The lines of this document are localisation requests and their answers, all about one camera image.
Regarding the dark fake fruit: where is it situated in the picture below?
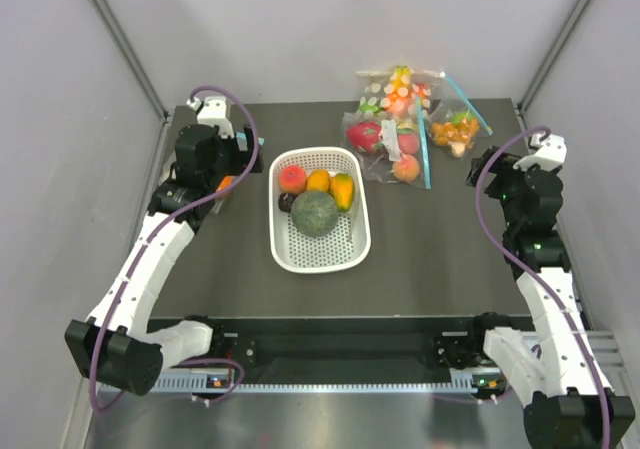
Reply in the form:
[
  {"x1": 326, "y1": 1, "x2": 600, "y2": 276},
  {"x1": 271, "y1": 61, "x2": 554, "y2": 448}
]
[{"x1": 277, "y1": 193, "x2": 297, "y2": 214}]

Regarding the zip bag with dragon fruit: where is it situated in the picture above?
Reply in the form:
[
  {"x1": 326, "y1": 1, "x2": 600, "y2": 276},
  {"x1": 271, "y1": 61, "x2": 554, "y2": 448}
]
[{"x1": 341, "y1": 108, "x2": 432, "y2": 190}]

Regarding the small zip bag with oranges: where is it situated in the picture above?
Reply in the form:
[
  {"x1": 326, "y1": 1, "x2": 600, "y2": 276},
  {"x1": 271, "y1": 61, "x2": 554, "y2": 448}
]
[{"x1": 427, "y1": 99, "x2": 493, "y2": 159}]

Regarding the orange fake orange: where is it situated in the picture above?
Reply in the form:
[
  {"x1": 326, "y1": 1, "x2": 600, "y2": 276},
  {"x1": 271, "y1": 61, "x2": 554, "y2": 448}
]
[{"x1": 306, "y1": 169, "x2": 331, "y2": 192}]

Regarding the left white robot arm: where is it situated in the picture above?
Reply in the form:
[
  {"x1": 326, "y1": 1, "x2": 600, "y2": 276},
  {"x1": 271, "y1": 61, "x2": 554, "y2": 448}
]
[{"x1": 64, "y1": 124, "x2": 262, "y2": 395}]

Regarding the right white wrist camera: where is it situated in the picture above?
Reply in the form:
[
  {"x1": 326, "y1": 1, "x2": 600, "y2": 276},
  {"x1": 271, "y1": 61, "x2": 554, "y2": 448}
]
[{"x1": 514, "y1": 134, "x2": 567, "y2": 172}]

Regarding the purple cable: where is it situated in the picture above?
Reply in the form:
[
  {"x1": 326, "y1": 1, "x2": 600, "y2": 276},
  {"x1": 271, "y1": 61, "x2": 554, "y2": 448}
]
[
  {"x1": 474, "y1": 127, "x2": 612, "y2": 449},
  {"x1": 88, "y1": 85, "x2": 260, "y2": 413}
]

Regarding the polka dot fruit bag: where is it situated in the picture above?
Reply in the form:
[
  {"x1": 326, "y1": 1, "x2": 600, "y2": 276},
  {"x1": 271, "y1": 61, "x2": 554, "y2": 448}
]
[{"x1": 356, "y1": 65, "x2": 446, "y2": 121}]

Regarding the green fake melon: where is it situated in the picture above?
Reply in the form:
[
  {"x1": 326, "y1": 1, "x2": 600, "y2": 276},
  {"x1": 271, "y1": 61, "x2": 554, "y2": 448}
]
[{"x1": 290, "y1": 191, "x2": 340, "y2": 238}]

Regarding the red fake peach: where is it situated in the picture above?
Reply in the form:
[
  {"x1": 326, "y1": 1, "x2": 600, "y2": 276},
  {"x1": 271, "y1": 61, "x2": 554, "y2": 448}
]
[{"x1": 278, "y1": 164, "x2": 307, "y2": 195}]

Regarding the yellow orange fake mango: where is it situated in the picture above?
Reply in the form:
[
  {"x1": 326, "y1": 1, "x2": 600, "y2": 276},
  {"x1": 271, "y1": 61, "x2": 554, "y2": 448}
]
[{"x1": 329, "y1": 173, "x2": 355, "y2": 212}]

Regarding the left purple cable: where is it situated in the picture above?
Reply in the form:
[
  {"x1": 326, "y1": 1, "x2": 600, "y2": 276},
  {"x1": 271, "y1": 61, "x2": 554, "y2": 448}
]
[{"x1": 88, "y1": 85, "x2": 260, "y2": 413}]

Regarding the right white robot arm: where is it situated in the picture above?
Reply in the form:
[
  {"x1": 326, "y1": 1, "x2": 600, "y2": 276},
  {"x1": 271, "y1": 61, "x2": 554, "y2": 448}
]
[{"x1": 466, "y1": 147, "x2": 636, "y2": 448}]

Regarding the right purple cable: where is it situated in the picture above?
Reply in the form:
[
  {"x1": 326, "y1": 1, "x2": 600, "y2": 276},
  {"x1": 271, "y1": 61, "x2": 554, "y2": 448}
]
[{"x1": 474, "y1": 127, "x2": 612, "y2": 449}]

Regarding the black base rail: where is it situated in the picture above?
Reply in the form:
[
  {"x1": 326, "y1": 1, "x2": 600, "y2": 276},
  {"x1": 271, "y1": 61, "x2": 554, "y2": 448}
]
[{"x1": 149, "y1": 314, "x2": 536, "y2": 373}]

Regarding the grey cable duct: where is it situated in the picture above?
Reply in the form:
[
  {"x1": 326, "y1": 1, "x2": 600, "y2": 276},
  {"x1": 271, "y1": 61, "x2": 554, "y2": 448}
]
[{"x1": 150, "y1": 369, "x2": 507, "y2": 395}]

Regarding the white perforated plastic basket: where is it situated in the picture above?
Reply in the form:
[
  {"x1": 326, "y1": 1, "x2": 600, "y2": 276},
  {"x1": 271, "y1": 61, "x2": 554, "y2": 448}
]
[{"x1": 268, "y1": 146, "x2": 371, "y2": 274}]

